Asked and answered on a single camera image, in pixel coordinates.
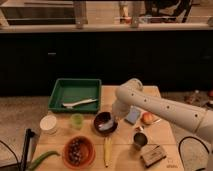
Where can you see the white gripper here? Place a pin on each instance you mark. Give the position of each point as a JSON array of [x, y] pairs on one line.
[[119, 109]]

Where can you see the purple bowl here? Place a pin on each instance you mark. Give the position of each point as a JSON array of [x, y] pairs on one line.
[[101, 119]]

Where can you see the grey towel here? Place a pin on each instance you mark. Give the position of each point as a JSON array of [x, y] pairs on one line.
[[107, 125]]

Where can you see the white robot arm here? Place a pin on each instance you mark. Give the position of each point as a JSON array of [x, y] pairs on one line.
[[192, 118]]

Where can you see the orange bowl with beads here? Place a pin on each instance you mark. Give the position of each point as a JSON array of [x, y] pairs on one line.
[[78, 153]]

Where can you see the blue sponge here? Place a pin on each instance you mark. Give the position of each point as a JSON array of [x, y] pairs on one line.
[[133, 115]]

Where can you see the orange peach fruit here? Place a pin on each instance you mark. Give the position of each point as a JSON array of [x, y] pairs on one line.
[[147, 118]]

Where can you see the metal cup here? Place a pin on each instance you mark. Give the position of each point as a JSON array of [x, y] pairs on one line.
[[139, 140]]

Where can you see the green plastic cup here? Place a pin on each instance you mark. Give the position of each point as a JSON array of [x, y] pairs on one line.
[[77, 121]]

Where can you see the white utensil in tray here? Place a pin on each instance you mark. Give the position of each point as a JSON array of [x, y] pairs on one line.
[[85, 101]]

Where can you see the green plastic tray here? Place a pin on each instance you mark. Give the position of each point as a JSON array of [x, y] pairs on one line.
[[70, 90]]

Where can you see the brown wooden block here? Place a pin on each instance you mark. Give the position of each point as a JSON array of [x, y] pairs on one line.
[[153, 156]]

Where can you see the white round container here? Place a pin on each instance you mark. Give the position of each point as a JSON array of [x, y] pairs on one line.
[[48, 124]]

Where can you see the black stand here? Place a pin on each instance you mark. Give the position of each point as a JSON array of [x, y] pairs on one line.
[[29, 134]]

